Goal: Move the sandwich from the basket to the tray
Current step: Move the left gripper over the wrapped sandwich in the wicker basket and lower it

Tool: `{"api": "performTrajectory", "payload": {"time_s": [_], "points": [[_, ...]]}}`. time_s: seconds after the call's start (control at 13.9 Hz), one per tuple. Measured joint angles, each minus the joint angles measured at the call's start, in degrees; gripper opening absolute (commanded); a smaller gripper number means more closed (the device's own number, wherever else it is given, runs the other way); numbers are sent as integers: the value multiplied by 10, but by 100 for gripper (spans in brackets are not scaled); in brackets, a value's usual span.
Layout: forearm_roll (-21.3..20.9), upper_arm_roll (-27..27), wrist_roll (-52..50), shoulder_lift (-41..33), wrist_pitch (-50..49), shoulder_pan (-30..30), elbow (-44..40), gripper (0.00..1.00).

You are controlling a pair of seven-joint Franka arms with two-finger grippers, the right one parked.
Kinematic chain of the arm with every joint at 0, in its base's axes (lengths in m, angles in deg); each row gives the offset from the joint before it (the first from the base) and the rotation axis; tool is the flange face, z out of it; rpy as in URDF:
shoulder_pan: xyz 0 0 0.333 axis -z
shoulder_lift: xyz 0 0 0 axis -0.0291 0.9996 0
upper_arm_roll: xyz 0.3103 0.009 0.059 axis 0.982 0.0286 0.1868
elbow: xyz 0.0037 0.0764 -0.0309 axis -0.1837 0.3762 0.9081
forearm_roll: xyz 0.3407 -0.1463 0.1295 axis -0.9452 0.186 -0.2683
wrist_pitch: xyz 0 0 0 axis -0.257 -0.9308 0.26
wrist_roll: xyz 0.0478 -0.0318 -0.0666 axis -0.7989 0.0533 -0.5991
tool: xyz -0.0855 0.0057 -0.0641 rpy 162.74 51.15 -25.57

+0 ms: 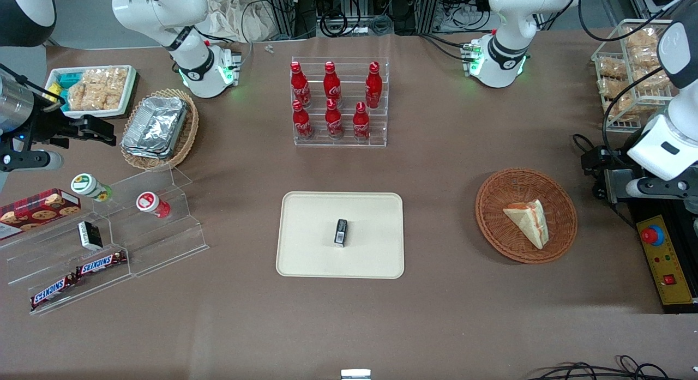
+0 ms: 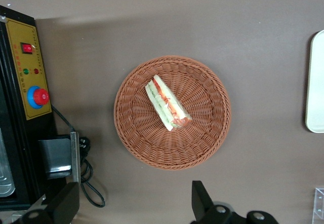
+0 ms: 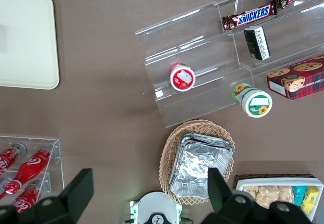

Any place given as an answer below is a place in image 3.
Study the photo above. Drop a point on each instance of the light oval wicker basket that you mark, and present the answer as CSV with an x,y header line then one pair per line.
x,y
174,137

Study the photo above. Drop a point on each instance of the dark woven mat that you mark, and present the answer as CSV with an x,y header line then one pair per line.
x,y
253,176

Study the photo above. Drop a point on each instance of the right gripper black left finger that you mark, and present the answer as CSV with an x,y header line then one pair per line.
x,y
73,196

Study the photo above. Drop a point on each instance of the red Coca-Cola bottle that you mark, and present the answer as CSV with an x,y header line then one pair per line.
x,y
7,158
25,198
30,168

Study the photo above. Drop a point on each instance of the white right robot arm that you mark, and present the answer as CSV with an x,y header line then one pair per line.
x,y
157,205

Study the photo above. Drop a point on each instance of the yellow snack packet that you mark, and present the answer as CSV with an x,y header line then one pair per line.
x,y
310,200

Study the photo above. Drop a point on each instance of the white rectangular snack tray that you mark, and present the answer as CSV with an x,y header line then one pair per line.
x,y
278,182

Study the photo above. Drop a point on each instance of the red tartan cookie box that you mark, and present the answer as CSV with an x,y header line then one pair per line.
x,y
298,79

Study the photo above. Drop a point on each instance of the red strawberry lid cup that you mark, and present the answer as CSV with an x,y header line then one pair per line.
x,y
182,78

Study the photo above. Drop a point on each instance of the small black chocolate box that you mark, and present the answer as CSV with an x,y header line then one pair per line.
x,y
257,42

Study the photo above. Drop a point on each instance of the cyan snack packet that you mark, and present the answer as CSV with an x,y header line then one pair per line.
x,y
299,194

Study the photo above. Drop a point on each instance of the green sunflower lid cup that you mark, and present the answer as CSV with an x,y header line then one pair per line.
x,y
255,102

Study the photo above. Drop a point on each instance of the clear rice cracker bag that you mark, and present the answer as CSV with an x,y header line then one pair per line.
x,y
268,194
251,191
286,193

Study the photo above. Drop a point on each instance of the clear acrylic stepped shelf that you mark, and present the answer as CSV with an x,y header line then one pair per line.
x,y
202,44

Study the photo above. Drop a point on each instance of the stacked aluminium foil containers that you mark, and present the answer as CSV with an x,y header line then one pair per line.
x,y
195,163

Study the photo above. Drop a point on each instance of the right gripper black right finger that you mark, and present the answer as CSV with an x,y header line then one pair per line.
x,y
222,201

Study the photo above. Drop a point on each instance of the cream plastic tray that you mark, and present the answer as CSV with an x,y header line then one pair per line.
x,y
25,44

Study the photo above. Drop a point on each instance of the clear acrylic bottle rack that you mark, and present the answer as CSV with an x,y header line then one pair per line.
x,y
54,163

